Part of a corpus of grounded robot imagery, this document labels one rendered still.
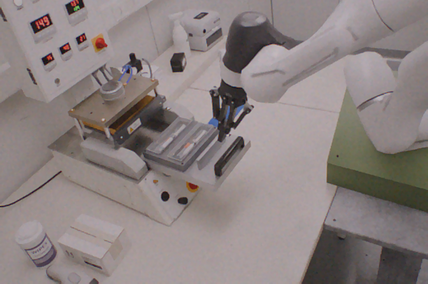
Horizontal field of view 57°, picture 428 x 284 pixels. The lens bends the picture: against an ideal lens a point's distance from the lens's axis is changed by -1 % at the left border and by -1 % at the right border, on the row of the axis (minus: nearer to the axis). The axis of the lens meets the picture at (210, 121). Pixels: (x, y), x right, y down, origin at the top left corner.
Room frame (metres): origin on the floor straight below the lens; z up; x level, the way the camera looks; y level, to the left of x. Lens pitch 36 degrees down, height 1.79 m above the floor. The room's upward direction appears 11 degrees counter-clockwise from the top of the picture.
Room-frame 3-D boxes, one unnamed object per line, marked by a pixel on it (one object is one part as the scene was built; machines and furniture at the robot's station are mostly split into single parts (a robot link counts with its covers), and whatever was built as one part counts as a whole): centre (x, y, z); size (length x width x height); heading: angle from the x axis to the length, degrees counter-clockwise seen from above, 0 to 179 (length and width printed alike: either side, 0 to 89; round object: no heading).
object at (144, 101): (1.20, 0.30, 1.07); 0.22 x 0.17 x 0.10; 141
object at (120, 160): (1.05, 0.34, 0.96); 0.25 x 0.05 x 0.07; 51
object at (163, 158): (1.03, 0.11, 0.98); 0.20 x 0.17 x 0.03; 141
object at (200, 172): (1.00, 0.07, 0.97); 0.30 x 0.22 x 0.08; 51
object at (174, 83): (1.91, 0.15, 0.77); 0.84 x 0.30 x 0.04; 144
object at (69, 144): (1.22, 0.33, 0.93); 0.46 x 0.35 x 0.01; 51
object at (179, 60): (1.89, 0.10, 0.83); 0.09 x 0.06 x 0.07; 163
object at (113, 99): (1.23, 0.32, 1.08); 0.31 x 0.24 x 0.13; 141
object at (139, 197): (1.21, 0.29, 0.84); 0.53 x 0.37 x 0.17; 51
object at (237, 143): (0.92, -0.04, 0.99); 0.15 x 0.02 x 0.04; 141
